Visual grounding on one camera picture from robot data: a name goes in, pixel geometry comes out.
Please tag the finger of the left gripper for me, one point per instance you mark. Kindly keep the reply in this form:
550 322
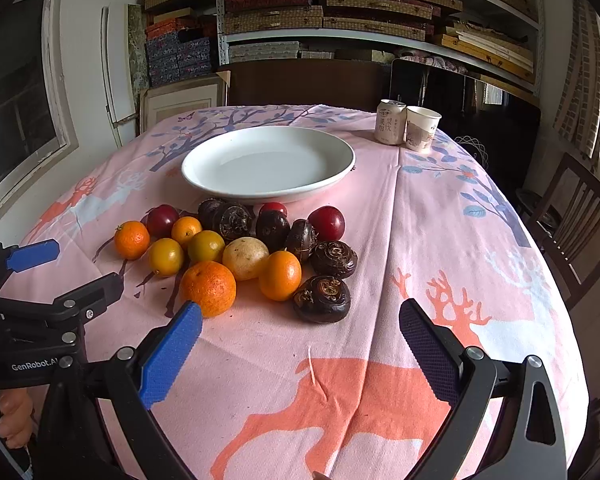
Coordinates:
23 258

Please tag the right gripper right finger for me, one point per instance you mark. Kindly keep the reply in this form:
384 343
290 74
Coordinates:
527 440

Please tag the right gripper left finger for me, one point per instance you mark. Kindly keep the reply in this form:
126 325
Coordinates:
137 378

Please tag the small orange mandarin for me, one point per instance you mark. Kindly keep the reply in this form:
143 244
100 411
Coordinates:
131 240

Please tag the large textured orange mandarin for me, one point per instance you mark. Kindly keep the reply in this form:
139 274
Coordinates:
209 285

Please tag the yellow plum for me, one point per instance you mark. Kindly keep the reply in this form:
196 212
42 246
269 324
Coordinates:
165 257

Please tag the dark red plum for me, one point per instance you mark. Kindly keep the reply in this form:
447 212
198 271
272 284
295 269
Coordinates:
160 221

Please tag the small orange-yellow plum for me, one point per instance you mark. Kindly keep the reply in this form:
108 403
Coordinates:
184 229

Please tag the smooth orange fruit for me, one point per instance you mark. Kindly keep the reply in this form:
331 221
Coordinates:
281 276

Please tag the tall dark water chestnut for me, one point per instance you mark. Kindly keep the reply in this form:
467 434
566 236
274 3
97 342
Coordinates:
301 239

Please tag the person's left hand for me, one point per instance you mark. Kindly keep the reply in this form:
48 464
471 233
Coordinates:
16 424

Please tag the yellow-green plum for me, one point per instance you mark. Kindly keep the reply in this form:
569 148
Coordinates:
206 246

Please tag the pale yellow round fruit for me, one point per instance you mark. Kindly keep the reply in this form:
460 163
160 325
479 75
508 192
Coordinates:
245 257

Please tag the framed picture leaning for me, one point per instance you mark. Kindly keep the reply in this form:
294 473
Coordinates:
180 97

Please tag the small red plum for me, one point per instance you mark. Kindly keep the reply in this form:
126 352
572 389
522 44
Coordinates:
274 206

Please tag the dark wooden chair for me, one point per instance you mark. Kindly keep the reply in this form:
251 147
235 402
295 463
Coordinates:
563 237

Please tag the white ceramic plate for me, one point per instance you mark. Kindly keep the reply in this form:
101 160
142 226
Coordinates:
268 164

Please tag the stack of blue patterned boxes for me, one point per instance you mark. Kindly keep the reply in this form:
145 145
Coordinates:
177 56

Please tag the patterned curtain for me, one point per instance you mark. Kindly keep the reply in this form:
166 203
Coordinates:
578 115

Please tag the white paper cup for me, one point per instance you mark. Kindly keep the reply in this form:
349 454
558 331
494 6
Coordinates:
421 125

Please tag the white drink can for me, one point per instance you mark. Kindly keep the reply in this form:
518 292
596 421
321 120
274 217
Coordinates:
390 122

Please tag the dark wooden cabinet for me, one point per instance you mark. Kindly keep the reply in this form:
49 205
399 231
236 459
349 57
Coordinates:
359 85

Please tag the white metal shelf unit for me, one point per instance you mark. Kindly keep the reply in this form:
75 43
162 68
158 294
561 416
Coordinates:
499 38

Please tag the window with white frame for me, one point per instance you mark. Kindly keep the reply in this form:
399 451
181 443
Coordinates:
36 129

